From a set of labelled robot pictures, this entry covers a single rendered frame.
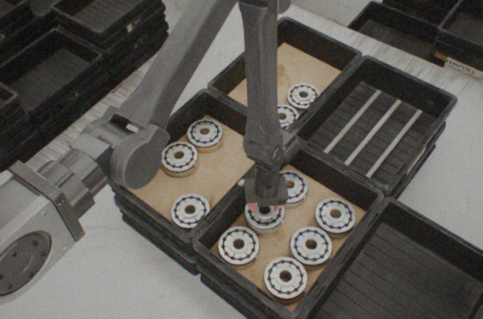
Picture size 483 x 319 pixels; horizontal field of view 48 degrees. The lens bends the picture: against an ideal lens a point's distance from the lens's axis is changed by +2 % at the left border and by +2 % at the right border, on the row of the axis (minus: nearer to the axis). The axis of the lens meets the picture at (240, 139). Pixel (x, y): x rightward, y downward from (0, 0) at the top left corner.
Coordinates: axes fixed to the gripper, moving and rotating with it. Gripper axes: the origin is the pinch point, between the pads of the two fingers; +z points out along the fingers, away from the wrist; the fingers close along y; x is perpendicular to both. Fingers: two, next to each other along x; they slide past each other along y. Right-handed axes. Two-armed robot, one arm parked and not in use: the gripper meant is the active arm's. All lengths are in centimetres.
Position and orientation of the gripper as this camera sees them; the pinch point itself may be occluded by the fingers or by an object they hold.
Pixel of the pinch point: (265, 208)
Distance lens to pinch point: 136.5
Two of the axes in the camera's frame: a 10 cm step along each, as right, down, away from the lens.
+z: 0.0, 6.1, 7.9
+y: -10.0, 0.8, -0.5
